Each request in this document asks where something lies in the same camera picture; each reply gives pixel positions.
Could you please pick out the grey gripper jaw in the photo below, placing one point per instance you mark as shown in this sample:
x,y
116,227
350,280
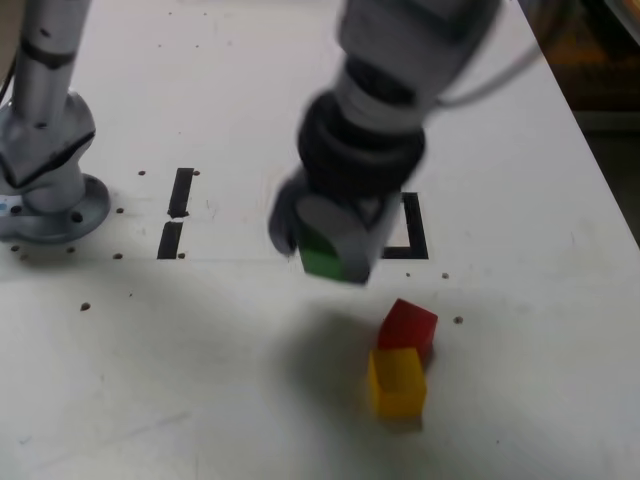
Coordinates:
x,y
285,220
345,235

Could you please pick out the green cube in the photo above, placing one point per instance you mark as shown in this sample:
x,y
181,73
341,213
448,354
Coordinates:
x,y
320,262

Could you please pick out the red cube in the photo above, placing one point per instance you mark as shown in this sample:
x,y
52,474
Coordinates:
x,y
407,325

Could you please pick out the yellow cube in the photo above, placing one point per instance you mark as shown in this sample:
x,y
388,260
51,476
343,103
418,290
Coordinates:
x,y
397,390

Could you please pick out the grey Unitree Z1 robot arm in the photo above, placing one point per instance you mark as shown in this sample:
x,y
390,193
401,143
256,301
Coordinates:
x,y
45,100

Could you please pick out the black tape square outline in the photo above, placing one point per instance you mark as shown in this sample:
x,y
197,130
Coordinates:
x,y
417,230

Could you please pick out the black tape strip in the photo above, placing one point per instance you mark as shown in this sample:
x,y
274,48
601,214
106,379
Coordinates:
x,y
181,192

